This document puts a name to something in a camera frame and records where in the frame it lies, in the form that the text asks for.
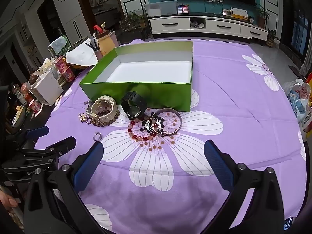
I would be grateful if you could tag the purple floral tablecloth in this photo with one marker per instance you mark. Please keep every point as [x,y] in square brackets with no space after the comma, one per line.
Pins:
[219,90]

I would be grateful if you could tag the white television cabinet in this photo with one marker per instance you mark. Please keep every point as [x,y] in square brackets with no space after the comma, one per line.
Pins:
[170,24]

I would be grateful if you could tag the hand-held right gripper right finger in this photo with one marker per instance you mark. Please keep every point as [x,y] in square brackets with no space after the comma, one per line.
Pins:
[217,167]

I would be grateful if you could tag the pen holder with pens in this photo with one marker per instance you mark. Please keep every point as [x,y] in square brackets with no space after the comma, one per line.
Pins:
[97,53]

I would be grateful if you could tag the small white screen device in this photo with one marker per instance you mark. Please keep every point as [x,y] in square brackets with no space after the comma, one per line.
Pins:
[227,12]

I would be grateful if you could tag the white paper sheet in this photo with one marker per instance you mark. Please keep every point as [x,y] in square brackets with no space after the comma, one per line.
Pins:
[82,57]

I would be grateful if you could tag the white carton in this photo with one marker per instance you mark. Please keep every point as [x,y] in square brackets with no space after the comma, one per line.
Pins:
[47,90]

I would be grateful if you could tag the plastic shopping bag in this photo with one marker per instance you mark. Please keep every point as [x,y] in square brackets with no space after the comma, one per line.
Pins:
[298,97]

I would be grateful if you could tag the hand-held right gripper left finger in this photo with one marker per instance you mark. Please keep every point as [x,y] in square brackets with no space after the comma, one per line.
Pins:
[89,167]

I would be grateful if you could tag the blue and red card boxes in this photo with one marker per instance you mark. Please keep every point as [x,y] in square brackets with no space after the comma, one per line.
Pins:
[183,9]

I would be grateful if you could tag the person's left hand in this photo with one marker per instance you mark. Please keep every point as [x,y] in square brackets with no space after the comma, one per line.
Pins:
[9,201]

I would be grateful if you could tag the green cardboard box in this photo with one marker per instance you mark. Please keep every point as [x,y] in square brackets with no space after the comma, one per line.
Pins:
[136,95]

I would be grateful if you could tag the large potted plant planter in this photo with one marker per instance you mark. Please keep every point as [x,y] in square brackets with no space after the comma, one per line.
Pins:
[132,26]

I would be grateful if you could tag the translucent plastic storage box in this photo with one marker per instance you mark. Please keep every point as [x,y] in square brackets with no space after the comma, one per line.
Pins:
[160,8]

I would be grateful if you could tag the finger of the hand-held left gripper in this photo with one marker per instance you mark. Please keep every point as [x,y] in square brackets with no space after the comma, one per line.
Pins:
[63,143]
[37,131]

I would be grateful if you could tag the white and yellow box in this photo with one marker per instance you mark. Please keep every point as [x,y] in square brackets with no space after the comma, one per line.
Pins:
[240,12]

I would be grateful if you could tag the brown bear drink bottle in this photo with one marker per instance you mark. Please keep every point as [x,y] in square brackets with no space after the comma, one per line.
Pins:
[106,43]

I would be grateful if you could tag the small potted plant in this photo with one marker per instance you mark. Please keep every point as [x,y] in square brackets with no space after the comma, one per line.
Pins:
[271,39]

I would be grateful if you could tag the tall potted plant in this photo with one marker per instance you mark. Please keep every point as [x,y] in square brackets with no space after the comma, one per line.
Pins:
[262,15]

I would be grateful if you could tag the cream carved bangle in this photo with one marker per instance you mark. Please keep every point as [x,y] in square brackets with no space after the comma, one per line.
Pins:
[107,99]

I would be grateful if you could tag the gold flower brooch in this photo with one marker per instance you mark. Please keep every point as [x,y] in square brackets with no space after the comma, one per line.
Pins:
[82,117]

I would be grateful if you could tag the white power strip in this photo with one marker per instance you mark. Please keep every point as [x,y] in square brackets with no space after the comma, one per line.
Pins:
[215,0]

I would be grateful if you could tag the black wristwatch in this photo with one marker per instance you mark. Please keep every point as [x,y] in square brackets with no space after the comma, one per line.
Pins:
[132,111]

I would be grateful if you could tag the silver bangle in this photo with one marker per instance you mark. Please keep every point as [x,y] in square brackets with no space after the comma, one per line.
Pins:
[180,124]

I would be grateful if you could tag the pink plastic container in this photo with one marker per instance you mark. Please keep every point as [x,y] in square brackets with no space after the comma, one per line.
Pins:
[114,40]

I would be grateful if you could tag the pink yogurt cup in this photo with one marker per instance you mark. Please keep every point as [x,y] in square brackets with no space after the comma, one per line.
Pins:
[68,74]
[60,64]

